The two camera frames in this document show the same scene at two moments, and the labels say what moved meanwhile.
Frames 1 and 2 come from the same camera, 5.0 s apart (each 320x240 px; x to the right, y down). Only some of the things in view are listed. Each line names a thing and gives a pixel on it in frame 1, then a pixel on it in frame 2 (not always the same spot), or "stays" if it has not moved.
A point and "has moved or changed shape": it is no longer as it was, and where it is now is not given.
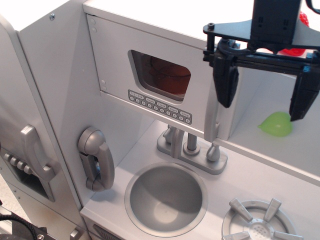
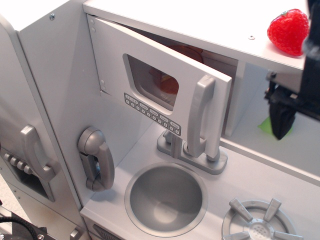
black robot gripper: (274, 39) → (308, 98)
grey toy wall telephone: (98, 158) stays
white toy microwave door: (160, 74) has moved or changed shape
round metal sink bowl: (166, 199) stays
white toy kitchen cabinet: (111, 127) stays
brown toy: (164, 76) → (169, 86)
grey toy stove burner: (258, 220) stays
